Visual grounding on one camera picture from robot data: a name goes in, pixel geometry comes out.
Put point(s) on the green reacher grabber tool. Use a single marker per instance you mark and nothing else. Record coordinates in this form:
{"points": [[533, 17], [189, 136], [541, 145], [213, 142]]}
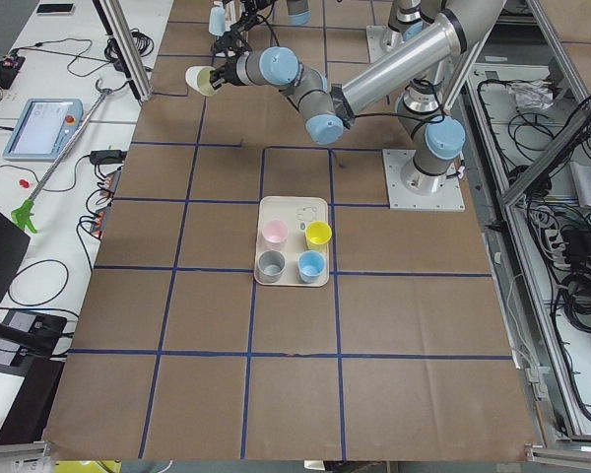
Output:
{"points": [[22, 216]]}

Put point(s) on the yellow plastic cup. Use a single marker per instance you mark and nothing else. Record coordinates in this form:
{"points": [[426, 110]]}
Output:
{"points": [[317, 235]]}

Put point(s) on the grey plastic cup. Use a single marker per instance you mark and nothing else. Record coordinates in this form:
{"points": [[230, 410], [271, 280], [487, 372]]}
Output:
{"points": [[270, 266]]}

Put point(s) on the light blue plastic cup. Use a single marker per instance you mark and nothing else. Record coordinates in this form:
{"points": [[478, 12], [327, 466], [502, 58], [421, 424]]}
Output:
{"points": [[217, 21]]}

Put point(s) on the pink plastic cup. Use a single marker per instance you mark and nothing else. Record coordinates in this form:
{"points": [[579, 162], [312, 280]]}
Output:
{"points": [[275, 234]]}

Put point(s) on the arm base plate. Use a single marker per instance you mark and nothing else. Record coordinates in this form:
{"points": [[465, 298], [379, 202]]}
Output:
{"points": [[380, 41], [410, 190]]}

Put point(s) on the aluminium frame post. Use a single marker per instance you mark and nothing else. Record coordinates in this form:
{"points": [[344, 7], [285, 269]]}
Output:
{"points": [[117, 30]]}

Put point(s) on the cream plastic tray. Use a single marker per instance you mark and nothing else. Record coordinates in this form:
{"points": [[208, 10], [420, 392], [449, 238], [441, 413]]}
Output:
{"points": [[297, 213]]}

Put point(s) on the pale green white cup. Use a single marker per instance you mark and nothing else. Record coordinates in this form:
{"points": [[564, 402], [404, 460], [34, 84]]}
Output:
{"points": [[198, 78]]}

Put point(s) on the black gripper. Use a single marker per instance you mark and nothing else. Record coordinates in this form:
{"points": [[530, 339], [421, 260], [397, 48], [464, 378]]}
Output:
{"points": [[254, 4], [228, 71]]}

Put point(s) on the blue teach pendant tablet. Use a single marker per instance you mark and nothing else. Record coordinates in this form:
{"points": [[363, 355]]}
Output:
{"points": [[43, 130]]}

